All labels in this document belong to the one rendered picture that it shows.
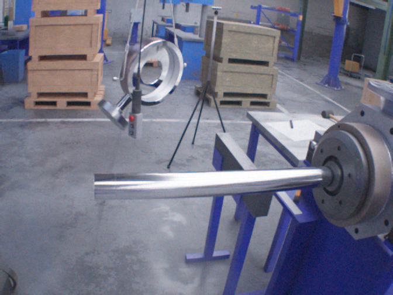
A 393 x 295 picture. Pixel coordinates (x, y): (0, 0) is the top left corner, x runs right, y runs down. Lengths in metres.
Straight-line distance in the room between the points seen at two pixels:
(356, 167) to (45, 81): 4.48
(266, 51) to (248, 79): 0.56
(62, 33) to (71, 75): 0.65
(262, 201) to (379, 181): 0.59
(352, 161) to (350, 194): 0.11
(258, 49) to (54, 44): 3.12
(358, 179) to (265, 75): 4.64
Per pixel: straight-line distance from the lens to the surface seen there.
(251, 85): 5.54
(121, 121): 1.69
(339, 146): 1.16
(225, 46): 5.20
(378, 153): 1.11
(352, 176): 1.10
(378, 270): 1.45
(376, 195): 1.11
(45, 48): 4.94
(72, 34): 4.84
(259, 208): 1.48
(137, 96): 1.61
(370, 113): 1.25
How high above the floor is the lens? 1.57
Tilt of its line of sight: 24 degrees down
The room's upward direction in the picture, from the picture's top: 6 degrees clockwise
